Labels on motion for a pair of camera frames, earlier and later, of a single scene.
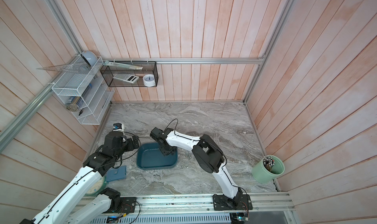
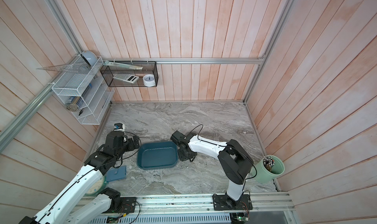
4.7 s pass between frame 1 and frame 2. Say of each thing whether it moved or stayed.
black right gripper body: moved
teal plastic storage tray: stayed
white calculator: stayed
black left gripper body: stayed
